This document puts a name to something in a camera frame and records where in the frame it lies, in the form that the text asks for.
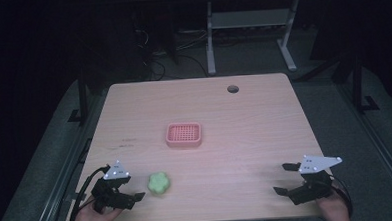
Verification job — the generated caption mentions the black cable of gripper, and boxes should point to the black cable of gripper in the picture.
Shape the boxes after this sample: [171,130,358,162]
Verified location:
[65,164,114,221]
[333,176,354,219]

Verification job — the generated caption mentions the green flower-shaped soap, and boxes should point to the green flower-shaped soap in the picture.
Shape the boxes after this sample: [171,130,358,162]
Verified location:
[147,171,173,196]

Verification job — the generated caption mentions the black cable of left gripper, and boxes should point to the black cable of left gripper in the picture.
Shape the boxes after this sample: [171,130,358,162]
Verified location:
[65,164,114,221]

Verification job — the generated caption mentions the white metal desk frame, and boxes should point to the white metal desk frame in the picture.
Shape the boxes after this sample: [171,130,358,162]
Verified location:
[203,0,304,77]

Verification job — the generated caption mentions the person's right hand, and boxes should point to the person's right hand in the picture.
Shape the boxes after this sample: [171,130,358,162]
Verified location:
[314,185,352,221]

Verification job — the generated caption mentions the black metal stand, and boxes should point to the black metal stand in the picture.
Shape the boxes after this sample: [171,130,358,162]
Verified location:
[349,54,381,115]
[64,66,91,128]

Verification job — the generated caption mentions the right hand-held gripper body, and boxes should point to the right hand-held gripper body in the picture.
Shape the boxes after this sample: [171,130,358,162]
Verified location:
[285,152,345,207]

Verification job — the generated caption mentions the pink slotted soap dish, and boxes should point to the pink slotted soap dish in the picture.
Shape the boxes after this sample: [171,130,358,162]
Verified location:
[165,121,204,149]

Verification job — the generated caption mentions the grey metal floor rail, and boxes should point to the grey metal floor rail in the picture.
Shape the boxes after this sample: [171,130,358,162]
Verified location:
[24,90,114,221]
[334,78,392,205]

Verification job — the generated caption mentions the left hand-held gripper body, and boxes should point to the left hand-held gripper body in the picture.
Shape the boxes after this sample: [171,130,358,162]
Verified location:
[89,158,136,215]

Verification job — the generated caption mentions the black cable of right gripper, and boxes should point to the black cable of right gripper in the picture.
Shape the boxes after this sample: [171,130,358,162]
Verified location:
[333,176,354,219]

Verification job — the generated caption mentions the black floor cables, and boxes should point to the black floor cables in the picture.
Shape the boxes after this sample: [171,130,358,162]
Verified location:
[136,21,211,82]

